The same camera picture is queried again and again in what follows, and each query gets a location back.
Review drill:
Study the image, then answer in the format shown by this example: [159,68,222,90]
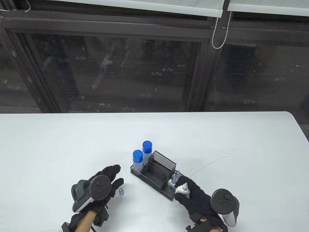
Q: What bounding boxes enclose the white roller blind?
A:
[46,0,224,18]
[227,0,309,17]

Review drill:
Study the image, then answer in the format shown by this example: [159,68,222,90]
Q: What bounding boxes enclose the person's right hand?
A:
[174,176,224,226]

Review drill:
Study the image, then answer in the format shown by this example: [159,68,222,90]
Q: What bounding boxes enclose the black right hand controller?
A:
[211,188,240,227]

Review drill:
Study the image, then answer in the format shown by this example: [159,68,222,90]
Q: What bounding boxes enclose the dark window frame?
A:
[0,0,309,114]

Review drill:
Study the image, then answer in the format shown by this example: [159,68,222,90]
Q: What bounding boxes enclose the black left hand controller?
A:
[71,175,112,213]

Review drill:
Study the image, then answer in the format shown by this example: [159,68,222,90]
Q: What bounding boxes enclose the person's left hand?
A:
[69,164,124,230]

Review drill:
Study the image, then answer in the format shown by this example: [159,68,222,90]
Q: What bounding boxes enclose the person's left forearm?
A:
[76,210,97,232]

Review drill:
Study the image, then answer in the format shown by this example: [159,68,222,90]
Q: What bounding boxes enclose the black mesh desk organizer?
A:
[130,150,186,201]

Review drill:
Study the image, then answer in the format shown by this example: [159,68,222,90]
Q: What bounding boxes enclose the black hand controller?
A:
[71,175,112,213]
[211,188,240,227]

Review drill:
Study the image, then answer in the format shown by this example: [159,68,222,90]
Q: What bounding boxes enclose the white looped blind cord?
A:
[211,0,232,49]

